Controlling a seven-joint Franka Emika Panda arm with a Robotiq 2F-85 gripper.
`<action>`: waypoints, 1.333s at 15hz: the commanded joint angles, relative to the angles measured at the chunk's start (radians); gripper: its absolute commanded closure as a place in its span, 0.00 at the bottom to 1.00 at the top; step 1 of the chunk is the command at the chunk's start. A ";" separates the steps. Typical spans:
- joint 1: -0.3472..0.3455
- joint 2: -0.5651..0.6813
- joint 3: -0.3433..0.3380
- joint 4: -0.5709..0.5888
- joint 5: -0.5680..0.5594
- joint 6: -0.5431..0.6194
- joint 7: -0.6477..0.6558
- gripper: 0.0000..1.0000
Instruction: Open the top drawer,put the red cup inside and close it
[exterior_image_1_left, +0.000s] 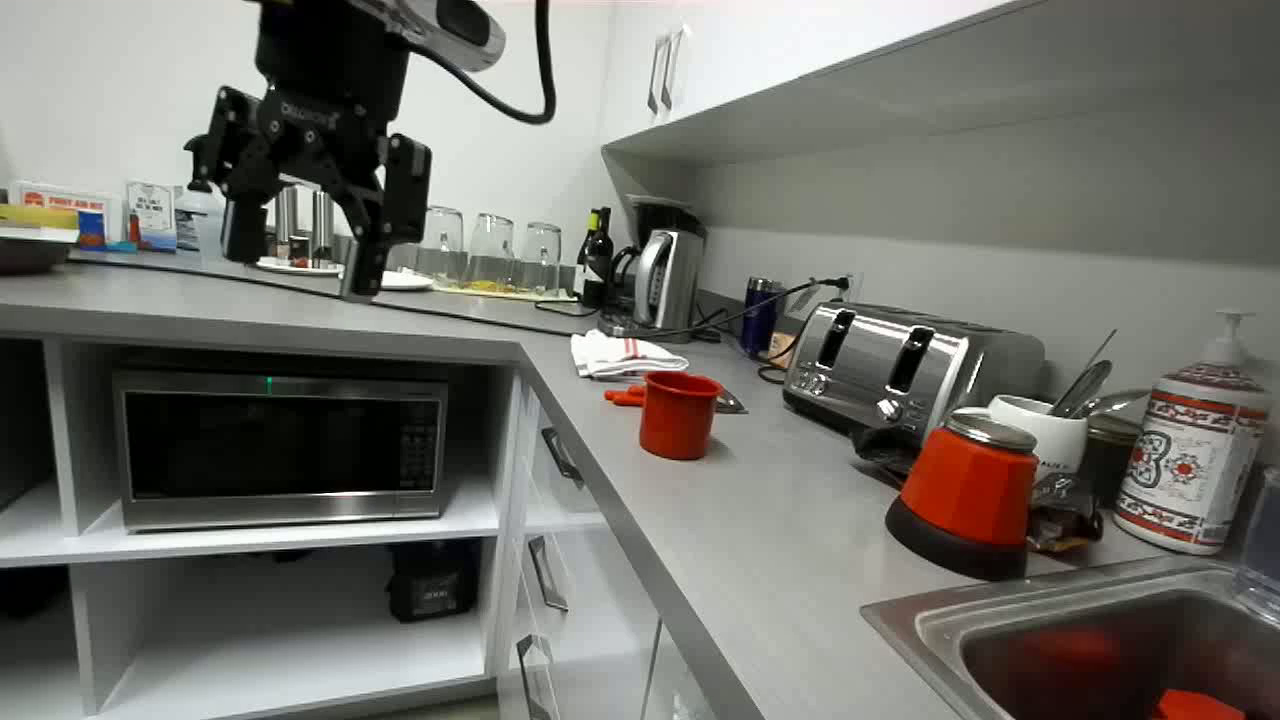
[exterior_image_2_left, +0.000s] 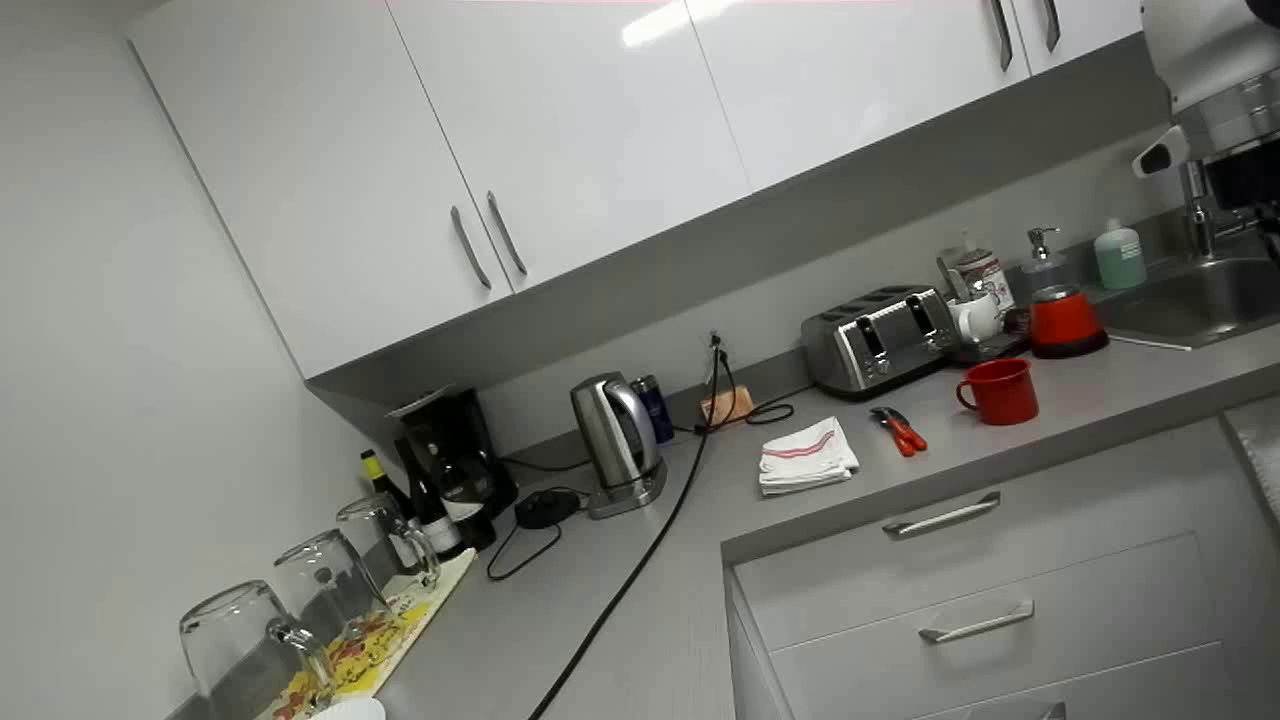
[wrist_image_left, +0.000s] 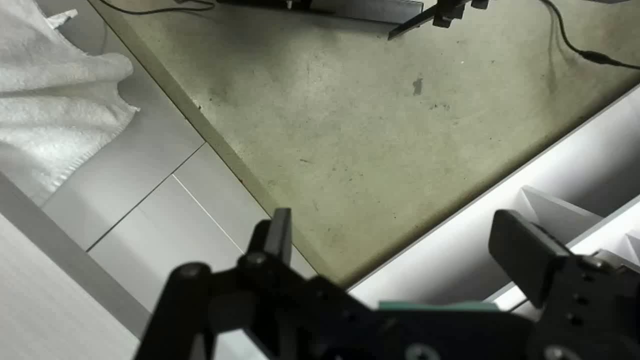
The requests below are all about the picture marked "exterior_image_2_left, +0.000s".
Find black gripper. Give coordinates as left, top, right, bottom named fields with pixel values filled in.
left=1204, top=155, right=1280, bottom=222

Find red cup with handle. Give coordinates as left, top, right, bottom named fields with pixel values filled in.
left=953, top=354, right=1043, bottom=429

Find shallow grey drawer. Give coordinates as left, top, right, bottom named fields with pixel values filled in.
left=727, top=416, right=1238, bottom=655

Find deep grey drawer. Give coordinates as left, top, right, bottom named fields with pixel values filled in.
left=772, top=530, right=1238, bottom=720
left=918, top=636, right=1247, bottom=720

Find chrome sink faucet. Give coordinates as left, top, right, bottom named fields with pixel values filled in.
left=1176, top=155, right=1225, bottom=273

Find stainless steel sink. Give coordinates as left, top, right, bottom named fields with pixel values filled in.
left=1097, top=252, right=1280, bottom=351

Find green soap bottle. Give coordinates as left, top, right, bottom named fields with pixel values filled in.
left=1091, top=216, right=1154, bottom=296

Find white glossy cabinet door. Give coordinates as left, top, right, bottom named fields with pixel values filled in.
left=386, top=0, right=753, bottom=292
left=683, top=0, right=1039, bottom=191
left=1012, top=0, right=1154, bottom=76
left=127, top=0, right=522, bottom=378

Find grey base cabinet door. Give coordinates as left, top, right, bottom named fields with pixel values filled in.
left=1220, top=391, right=1280, bottom=526

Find dark glass jar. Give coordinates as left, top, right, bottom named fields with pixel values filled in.
left=937, top=245, right=1015, bottom=307

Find white utensil mug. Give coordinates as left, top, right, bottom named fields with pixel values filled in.
left=949, top=292, right=1021, bottom=351

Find silver four-slot toaster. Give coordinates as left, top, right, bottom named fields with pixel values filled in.
left=801, top=284, right=960, bottom=398

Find white folded cloth red stripes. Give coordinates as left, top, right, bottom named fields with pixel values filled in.
left=758, top=411, right=865, bottom=500

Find orange sponge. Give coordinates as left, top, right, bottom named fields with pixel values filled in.
left=702, top=384, right=760, bottom=433

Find stainless steel electric kettle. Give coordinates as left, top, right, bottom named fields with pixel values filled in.
left=569, top=372, right=673, bottom=519

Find black round puck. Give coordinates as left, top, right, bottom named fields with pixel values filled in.
left=512, top=485, right=583, bottom=530

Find black coffee maker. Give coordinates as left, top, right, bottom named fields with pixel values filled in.
left=387, top=384, right=522, bottom=556

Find dark bottle yellow cap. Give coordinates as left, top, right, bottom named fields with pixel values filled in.
left=358, top=448, right=418, bottom=536

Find clear upturned glass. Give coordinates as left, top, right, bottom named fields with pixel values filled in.
left=175, top=574, right=321, bottom=720
left=272, top=526, right=394, bottom=645
left=333, top=491, right=446, bottom=593

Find yellow printed drying mat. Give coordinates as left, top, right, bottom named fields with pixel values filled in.
left=257, top=547, right=479, bottom=720

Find white bowl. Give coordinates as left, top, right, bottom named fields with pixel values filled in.
left=313, top=692, right=394, bottom=720

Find silver cabinet door handle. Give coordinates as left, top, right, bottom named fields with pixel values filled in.
left=447, top=203, right=498, bottom=296
left=1034, top=0, right=1069, bottom=55
left=485, top=189, right=533, bottom=284
left=985, top=0, right=1021, bottom=76

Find red-handled scissors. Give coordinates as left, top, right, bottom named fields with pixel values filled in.
left=870, top=403, right=932, bottom=460

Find black looped cable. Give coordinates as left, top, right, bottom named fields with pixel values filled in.
left=740, top=397, right=801, bottom=433

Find long black power cable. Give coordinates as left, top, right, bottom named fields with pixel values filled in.
left=524, top=333, right=736, bottom=720

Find thin black puck cable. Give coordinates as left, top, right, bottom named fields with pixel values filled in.
left=479, top=514, right=573, bottom=583

